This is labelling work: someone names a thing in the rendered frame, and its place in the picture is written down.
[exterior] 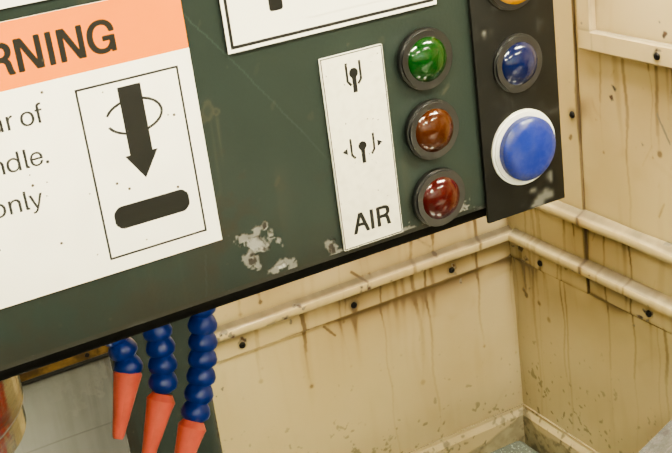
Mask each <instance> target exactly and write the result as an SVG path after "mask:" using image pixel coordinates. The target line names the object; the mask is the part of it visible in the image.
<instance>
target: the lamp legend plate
mask: <svg viewBox="0 0 672 453"><path fill-rule="evenodd" d="M318 64H319V71H320V79H321V86H322V93H323V101H324V108H325V116H326V123H327V131H328V138H329V145H330V153H331V160H332V168H333V175H334V183H335V190H336V198H337V205H338V212H339V220H340V227H341V235H342V242H343V250H344V251H347V250H350V249H353V248H356V247H359V246H362V245H365V244H368V243H371V242H374V241H377V240H380V239H383V238H386V237H389V236H392V235H395V234H398V233H401V232H403V226H402V217H401V208H400V199H399V191H398V182H397V173H396V164H395V156H394V147H393V138H392V129H391V120H390V112H389V103H388V94H387V85H386V77H385V68H384V59H383V50H382V44H376V45H372V46H368V47H364V48H360V49H356V50H352V51H348V52H344V53H340V54H336V55H333V56H329V57H325V58H321V59H318Z"/></svg>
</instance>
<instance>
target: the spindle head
mask: <svg viewBox="0 0 672 453"><path fill-rule="evenodd" d="M98 1H102V0H43V1H38V2H34V3H29V4H24V5H19V6H14V7H9V8H5V9H0V22H3V21H8V20H13V19H17V18H22V17H27V16H31V15H36V14H41V13H46V12H50V11H55V10H60V9H65V8H69V7H74V6H79V5H83V4H88V3H93V2H98ZM181 5H182V11H183V17H184V23H185V28H186V34H187V40H188V46H189V51H190V57H191V63H192V69H193V74H194V80H195V86H196V92H197V97H198V103H199V109H200V115H201V120H202V126H203V132H204V138H205V143H206V149H207V155H208V161H209V166H210V172H211V178H212V184H213V189H214V195H215V201H216V207H217V212H218V218H219V224H220V230H221V235H222V240H219V241H216V242H213V243H210V244H207V245H203V246H200V247H197V248H194V249H191V250H187V251H184V252H181V253H178V254H175V255H172V256H168V257H165V258H162V259H159V260H156V261H153V262H149V263H146V264H143V265H140V266H137V267H133V268H130V269H127V270H124V271H121V272H118V273H114V274H111V275H108V276H105V277H102V278H98V279H95V280H92V281H89V282H86V283H83V284H79V285H76V286H73V287H70V288H67V289H64V290H60V291H57V292H54V293H51V294H48V295H44V296H41V297H38V298H35V299H32V300H29V301H25V302H22V303H19V304H16V305H13V306H10V307H6V308H3V309H0V381H2V380H5V379H8V378H11V377H14V376H17V375H20V374H23V373H26V372H29V371H32V370H35V369H38V368H41V367H43V366H46V365H49V364H52V363H55V362H58V361H61V360H64V359H67V358H70V357H73V356H76V355H79V354H82V353H85V352H88V351H90V350H93V349H96V348H99V347H102V346H105V345H108V344H111V343H114V342H117V341H120V340H123V339H126V338H129V337H132V336H135V335H137V334H140V333H143V332H146V331H149V330H152V329H155V328H158V327H161V326H164V325H167V324H170V323H173V322H176V321H179V320H181V319H184V318H187V317H190V316H193V315H196V314H199V313H202V312H205V311H208V310H211V309H214V308H217V307H220V306H223V305H226V304H228V303H231V302H234V301H237V300H240V299H243V298H246V297H249V296H252V295H255V294H258V293H261V292H264V291H267V290H270V289H273V288H275V287H278V286H281V285H284V284H287V283H290V282H293V281H296V280H299V279H302V278H305V277H308V276H311V275H314V274H317V273H320V272H322V271H325V270H328V269H331V268H334V267H337V266H340V265H343V264H346V263H349V262H352V261H355V260H358V259H361V258H364V257H367V256H369V255H372V254H375V253H378V252H381V251H384V250H387V249H390V248H393V247H396V246H399V245H402V244H405V243H408V242H411V241H414V240H416V239H419V238H422V237H425V236H428V235H431V234H434V233H437V232H440V231H443V230H446V229H449V228H452V227H455V226H458V225H461V224H463V223H466V222H469V221H472V220H475V219H478V218H481V217H484V216H486V206H485V194H484V183H483V171H482V159H481V148H480V136H479V125H478V113H477V101H476V90H475V78H474V66H473V55H472V43H471V32H470V20H469V8H468V0H437V4H434V5H430V6H426V7H422V8H418V9H413V10H409V11H405V12H401V13H397V14H393V15H389V16H385V17H381V18H377V19H372V20H368V21H364V22H360V23H356V24H352V25H348V26H344V27H340V28H335V29H331V30H327V31H323V32H319V33H315V34H311V35H307V36H303V37H298V38H294V39H290V40H286V41H282V42H278V43H274V44H270V45H266V46H261V47H257V48H253V49H249V50H245V51H241V52H237V53H233V54H229V55H228V54H227V51H226V45H225V39H224V32H223V26H222V20H221V14H220V8H219V2H218V0H181ZM422 27H431V28H435V29H438V30H440V31H441V32H443V33H444V34H445V35H446V37H447V38H448V40H449V42H450V44H451V47H452V64H451V67H450V70H449V72H448V74H447V76H446V77H445V79H444V80H443V81H442V82H441V83H440V84H439V85H437V86H436V87H434V88H432V89H429V90H418V89H414V88H412V87H410V86H408V85H407V84H406V83H405V82H404V81H403V80H402V78H401V76H400V74H399V72H398V67H397V55H398V51H399V48H400V46H401V44H402V42H403V40H404V39H405V38H406V37H407V36H408V35H409V34H410V33H411V32H412V31H414V30H416V29H418V28H422ZM376 44H382V50H383V59H384V68H385V77H386V85H387V94H388V103H389V112H390V120H391V129H392V138H393V147H394V156H395V164H396V173H397V182H398V191H399V199H400V208H401V217H402V226H403V232H401V233H398V234H395V235H392V236H389V237H386V238H383V239H380V240H377V241H374V242H371V243H368V244H365V245H362V246H359V247H356V248H353V249H350V250H347V251H344V250H343V242H342V235H341V227H340V220H339V212H338V205H337V198H336V190H335V183H334V175H333V168H332V160H331V153H330V145H329V138H328V131H327V123H326V116H325V108H324V101H323V93H322V86H321V79H320V71H319V64H318V59H321V58H325V57H329V56H333V55H336V54H340V53H344V52H348V51H352V50H356V49H360V48H364V47H368V46H372V45H376ZM428 99H440V100H443V101H445V102H447V103H449V104H450V105H451V106H452V107H453V108H454V109H455V111H456V113H457V116H458V120H459V131H458V135H457V138H456V141H455V143H454V145H453V146H452V148H451V149H450V150H449V151H448V152H447V153H446V154H445V155H443V156H442V157H440V158H437V159H433V160H426V159H422V158H420V157H417V156H416V155H414V154H413V153H412V152H411V151H410V149H409V148H408V146H407V143H406V139H405V126H406V122H407V119H408V117H409V115H410V113H411V112H412V111H413V109H414V108H415V107H416V106H417V105H419V104H420V103H421V102H423V101H426V100H428ZM439 167H444V168H448V169H451V170H453V171H455V172H456V173H458V174H459V176H460V177H461V178H462V180H463V183H464V186H465V199H464V203H463V206H462V208H461V210H460V212H459V213H458V214H457V216H456V217H455V218H454V219H453V220H452V221H450V222H449V223H447V224H445V225H442V226H436V227H434V226H429V225H427V224H425V223H423V222H421V221H420V220H419V219H418V218H417V216H416V214H415V212H414V210H413V205H412V198H413V193H414V189H415V187H416V185H417V183H418V181H419V180H420V179H421V177H422V176H423V175H424V174H426V173H427V172H428V171H430V170H432V169H435V168H439Z"/></svg>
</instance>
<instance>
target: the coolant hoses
mask: <svg viewBox="0 0 672 453"><path fill-rule="evenodd" d="M215 311H216V308H214V309H211V310H208V311H205V312H202V313H199V314H196V315H193V316H191V317H190V318H189V321H188V324H187V326H188V330H189V332H191V335H190V337H189V339H188V346H189V348H190V349H191V351H190V352H189V355H188V357H187V359H188V364H189V365H190V366H191V367H190V368H189V369H188V371H187V374H186V379H187V381H188V382H189V384H188V385H187V387H186V388H185V390H184V397H185V399H186V400H187V401H186V402H185V403H184V404H183V406H182V408H181V415H182V416H183V419H182V420H181V421H180V422H178V426H177V436H176V443H175V449H174V453H197V450H198V448H199V445H200V443H201V441H202V439H203V436H204V434H205V432H206V428H205V425H204V421H206V420H208V419H209V417H210V407H209V405H208V403H209V402H211V401H212V399H213V397H214V394H213V389H212V387H211V385H212V384H213V383H214V382H215V380H216V374H215V371H214V369H213V367H214V366H215V365H216V363H217V360H218V359H217V355H216V352H215V351H214V349H215V348H216V347H217V344H218V340H217V337H216V335H215V333H214V332H215V331H216V329H217V325H218V323H217V321H216V318H215V316H214V315H213V313H214V312H215ZM171 334H172V326H171V324H167V325H164V326H161V327H158V328H155V329H152V330H149V331H146V332H143V337H144V339H145V340H147V344H146V352H147V355H148V356H150V359H149V362H148V369H149V372H151V373H152V374H151V376H150V378H149V381H148V385H149V388H150V389H151V390H153V391H152V392H151V393H150V394H149V395H148V396H147V397H146V412H145V422H144V432H143V442H142V452H141V453H157V450H158V447H159V445H160V442H161V439H162V437H163V434H164V431H165V428H166V426H167V423H168V420H169V418H170V415H171V412H172V410H173V408H174V405H175V401H174V398H173V395H171V394H169V393H171V392H172V391H173V390H175V389H176V388H177V385H178V379H177V376H176V374H175V373H174V371H175V370H176V369H177V366H178V363H177V360H176V358H175V356H174V355H173V354H172V353H173V352H174V351H175V342H174V340H173V339H172V337H170V336H171ZM105 346H107V347H109V349H108V352H109V357H110V358H111V360H113V361H115V362H114V368H113V370H114V371H113V422H112V436H113V438H114V439H123V438H124V436H125V433H126V429H127V426H128V422H129V419H130V415H131V412H132V408H133V405H134V401H135V398H136V394H137V391H138V387H139V384H140V381H141V378H142V373H141V371H142V370H143V362H142V360H141V358H140V357H139V356H138V355H137V354H136V352H137V350H138V346H137V343H136V342H135V341H134V340H133V338H131V337H129V338H126V339H123V340H120V341H117V342H114V343H111V344H108V345H105Z"/></svg>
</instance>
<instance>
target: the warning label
mask: <svg viewBox="0 0 672 453"><path fill-rule="evenodd" d="M219 240H222V235H221V230H220V224H219V218H218V212H217V207H216V201H215V195H214V189H213V184H212V178H211V172H210V166H209V161H208V155H207V149H206V143H205V138H204V132H203V126H202V120H201V115H200V109H199V103H198V97H197V92H196V86H195V80H194V74H193V69H192V63H191V57H190V51H189V46H188V40H187V34H186V28H185V23H184V17H183V11H182V5H181V0H102V1H98V2H93V3H88V4H83V5H79V6H74V7H69V8H65V9H60V10H55V11H50V12H46V13H41V14H36V15H31V16H27V17H22V18H17V19H13V20H8V21H3V22H0V309H3V308H6V307H10V306H13V305H16V304H19V303H22V302H25V301H29V300H32V299H35V298H38V297H41V296H44V295H48V294H51V293H54V292H57V291H60V290H64V289H67V288H70V287H73V286H76V285H79V284H83V283H86V282H89V281H92V280H95V279H98V278H102V277H105V276H108V275H111V274H114V273H118V272H121V271H124V270H127V269H130V268H133V267H137V266H140V265H143V264H146V263H149V262H153V261H156V260H159V259H162V258H165V257H168V256H172V255H175V254H178V253H181V252H184V251H187V250H191V249H194V248H197V247H200V246H203V245H207V244H210V243H213V242H216V241H219Z"/></svg>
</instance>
